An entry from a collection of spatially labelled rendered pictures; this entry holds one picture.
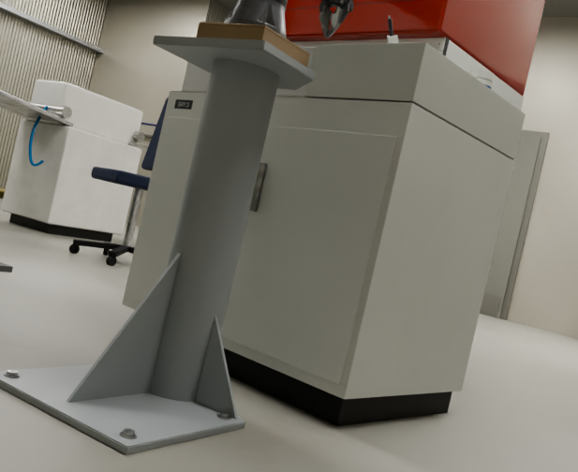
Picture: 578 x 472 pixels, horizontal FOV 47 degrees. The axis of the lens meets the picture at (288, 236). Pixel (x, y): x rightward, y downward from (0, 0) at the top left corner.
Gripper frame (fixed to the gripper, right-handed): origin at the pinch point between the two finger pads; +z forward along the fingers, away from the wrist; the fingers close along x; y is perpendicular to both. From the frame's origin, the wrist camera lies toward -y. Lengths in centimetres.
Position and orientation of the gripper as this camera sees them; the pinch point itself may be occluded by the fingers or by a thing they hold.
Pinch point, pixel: (328, 34)
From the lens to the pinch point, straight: 209.0
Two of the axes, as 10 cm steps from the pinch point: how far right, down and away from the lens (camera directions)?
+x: 9.0, 2.3, -3.7
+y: -3.7, -0.5, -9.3
